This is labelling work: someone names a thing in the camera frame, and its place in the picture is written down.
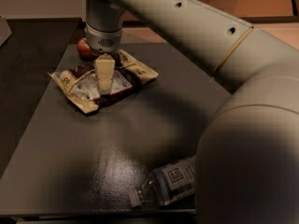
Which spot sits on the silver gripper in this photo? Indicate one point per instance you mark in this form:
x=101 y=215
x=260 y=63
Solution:
x=104 y=41

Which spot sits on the brown chip bag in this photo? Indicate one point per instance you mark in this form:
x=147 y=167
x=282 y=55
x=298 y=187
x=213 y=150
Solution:
x=79 y=84

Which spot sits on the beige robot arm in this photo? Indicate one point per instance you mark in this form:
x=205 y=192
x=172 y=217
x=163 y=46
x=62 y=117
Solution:
x=247 y=160

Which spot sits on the blue plastic bottle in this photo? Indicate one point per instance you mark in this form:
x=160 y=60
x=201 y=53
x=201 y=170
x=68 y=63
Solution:
x=165 y=185

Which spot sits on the red apple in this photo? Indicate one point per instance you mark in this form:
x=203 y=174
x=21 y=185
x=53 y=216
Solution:
x=84 y=50

